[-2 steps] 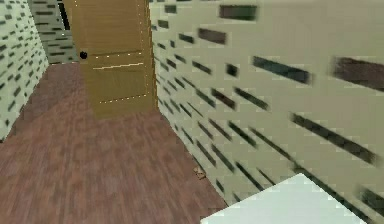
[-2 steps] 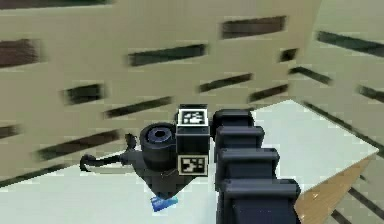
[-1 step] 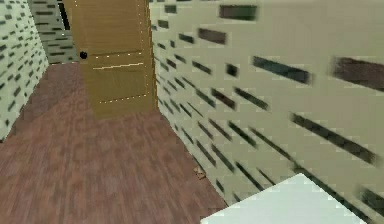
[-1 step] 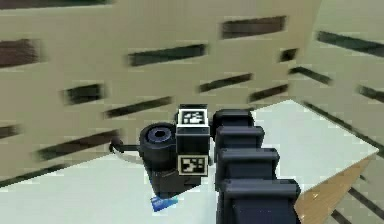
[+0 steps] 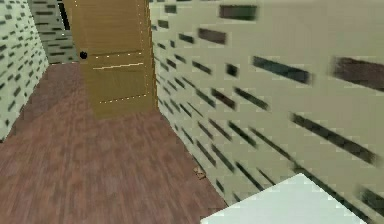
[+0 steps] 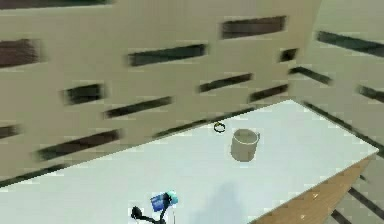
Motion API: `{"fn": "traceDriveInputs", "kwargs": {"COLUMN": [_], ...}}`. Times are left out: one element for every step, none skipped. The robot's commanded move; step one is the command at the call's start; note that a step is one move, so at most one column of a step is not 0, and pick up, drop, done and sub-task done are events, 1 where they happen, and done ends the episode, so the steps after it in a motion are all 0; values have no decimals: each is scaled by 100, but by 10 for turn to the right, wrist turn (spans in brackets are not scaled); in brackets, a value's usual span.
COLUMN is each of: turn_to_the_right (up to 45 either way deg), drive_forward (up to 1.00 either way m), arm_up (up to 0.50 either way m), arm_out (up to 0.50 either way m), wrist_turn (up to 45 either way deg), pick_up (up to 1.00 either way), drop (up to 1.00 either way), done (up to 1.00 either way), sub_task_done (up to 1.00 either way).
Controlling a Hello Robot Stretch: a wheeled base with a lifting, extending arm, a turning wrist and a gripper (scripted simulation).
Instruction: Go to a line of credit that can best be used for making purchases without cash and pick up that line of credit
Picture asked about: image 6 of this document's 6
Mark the beige mug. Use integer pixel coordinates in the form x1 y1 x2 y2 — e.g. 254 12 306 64
229 128 261 163

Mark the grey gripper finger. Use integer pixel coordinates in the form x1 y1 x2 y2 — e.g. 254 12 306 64
158 195 174 224
130 205 162 224

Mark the white table with wooden side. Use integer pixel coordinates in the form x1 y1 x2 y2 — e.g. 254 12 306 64
0 98 380 224

